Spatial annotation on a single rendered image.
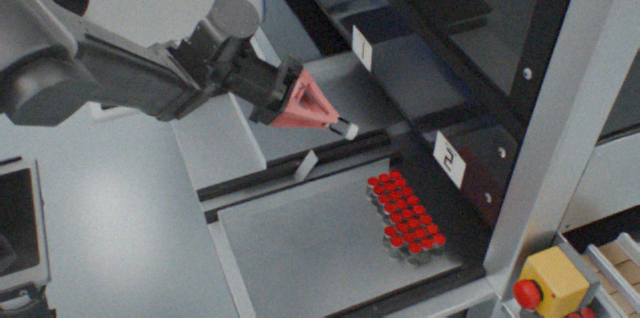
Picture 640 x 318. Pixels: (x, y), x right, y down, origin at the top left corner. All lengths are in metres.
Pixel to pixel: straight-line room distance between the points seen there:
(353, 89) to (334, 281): 0.50
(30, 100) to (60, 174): 2.22
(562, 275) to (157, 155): 1.88
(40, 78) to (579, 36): 0.55
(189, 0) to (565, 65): 1.09
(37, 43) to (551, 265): 0.75
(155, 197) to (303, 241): 1.35
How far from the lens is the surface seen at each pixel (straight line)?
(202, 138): 1.28
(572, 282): 0.92
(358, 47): 1.27
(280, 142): 1.24
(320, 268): 1.05
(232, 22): 0.70
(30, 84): 0.36
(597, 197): 0.97
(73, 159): 2.62
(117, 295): 2.16
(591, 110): 0.78
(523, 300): 0.92
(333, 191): 1.15
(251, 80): 0.76
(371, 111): 1.31
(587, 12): 0.71
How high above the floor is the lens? 1.76
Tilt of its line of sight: 44 degrees down
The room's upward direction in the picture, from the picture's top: straight up
